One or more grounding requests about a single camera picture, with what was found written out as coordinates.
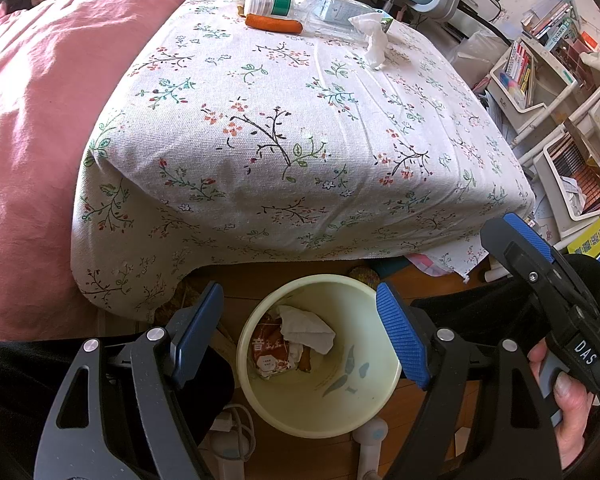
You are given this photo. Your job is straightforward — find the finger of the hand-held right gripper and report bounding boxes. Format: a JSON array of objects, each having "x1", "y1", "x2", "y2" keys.
[{"x1": 480, "y1": 212, "x2": 556, "y2": 286}]

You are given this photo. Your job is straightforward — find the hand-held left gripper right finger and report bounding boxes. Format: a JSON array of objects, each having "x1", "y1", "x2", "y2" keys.
[{"x1": 375, "y1": 281, "x2": 563, "y2": 480}]

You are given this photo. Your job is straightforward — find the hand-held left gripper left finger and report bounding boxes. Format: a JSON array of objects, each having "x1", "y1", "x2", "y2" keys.
[{"x1": 32, "y1": 281, "x2": 226, "y2": 480}]

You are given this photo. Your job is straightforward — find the cream plastic bin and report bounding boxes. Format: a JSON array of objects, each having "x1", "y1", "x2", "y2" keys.
[{"x1": 236, "y1": 274, "x2": 403, "y2": 438}]

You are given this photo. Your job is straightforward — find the person's right hand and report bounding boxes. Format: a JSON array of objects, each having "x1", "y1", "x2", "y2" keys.
[{"x1": 527, "y1": 337, "x2": 600, "y2": 468}]

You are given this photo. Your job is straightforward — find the pink patterned cloth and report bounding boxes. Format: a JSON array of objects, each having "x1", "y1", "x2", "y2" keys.
[{"x1": 405, "y1": 252, "x2": 456, "y2": 278}]

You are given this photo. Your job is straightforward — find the stack of books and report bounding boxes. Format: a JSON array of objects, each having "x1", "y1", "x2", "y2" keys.
[{"x1": 550, "y1": 130, "x2": 600, "y2": 211}]

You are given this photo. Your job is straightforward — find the white tiered book cart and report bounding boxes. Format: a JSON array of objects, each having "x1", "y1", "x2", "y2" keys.
[{"x1": 485, "y1": 35, "x2": 600, "y2": 241}]

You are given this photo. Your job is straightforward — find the row of upright books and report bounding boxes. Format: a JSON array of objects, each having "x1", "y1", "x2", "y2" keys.
[{"x1": 500, "y1": 40, "x2": 538, "y2": 106}]

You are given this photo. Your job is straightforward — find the floral tablecloth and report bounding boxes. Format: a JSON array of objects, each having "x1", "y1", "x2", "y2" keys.
[{"x1": 70, "y1": 0, "x2": 537, "y2": 311}]

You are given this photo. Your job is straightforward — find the white plastic bag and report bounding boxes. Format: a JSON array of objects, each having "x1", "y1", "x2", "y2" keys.
[{"x1": 452, "y1": 27, "x2": 506, "y2": 86}]

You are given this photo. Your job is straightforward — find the person's black trousers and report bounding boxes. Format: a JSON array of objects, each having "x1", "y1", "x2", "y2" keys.
[{"x1": 0, "y1": 280, "x2": 536, "y2": 480}]

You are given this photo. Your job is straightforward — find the leaning colourful books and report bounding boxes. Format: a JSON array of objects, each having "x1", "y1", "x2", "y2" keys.
[{"x1": 520, "y1": 0, "x2": 581, "y2": 51}]

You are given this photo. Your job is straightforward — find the large white tissue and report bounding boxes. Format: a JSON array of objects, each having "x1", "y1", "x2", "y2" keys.
[{"x1": 348, "y1": 12, "x2": 393, "y2": 68}]

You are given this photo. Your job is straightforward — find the pink blanket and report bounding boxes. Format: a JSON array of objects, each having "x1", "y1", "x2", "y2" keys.
[{"x1": 0, "y1": 0, "x2": 248, "y2": 343}]

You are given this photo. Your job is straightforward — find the clear plastic bottle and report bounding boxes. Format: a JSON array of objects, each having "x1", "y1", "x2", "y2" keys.
[{"x1": 242, "y1": 0, "x2": 381, "y2": 43}]

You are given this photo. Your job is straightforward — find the rolled orange peel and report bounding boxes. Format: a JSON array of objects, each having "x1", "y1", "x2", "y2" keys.
[{"x1": 245, "y1": 13, "x2": 303, "y2": 34}]

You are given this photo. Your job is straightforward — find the white charger with cable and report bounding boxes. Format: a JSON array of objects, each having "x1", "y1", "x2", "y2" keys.
[{"x1": 200, "y1": 405, "x2": 256, "y2": 480}]

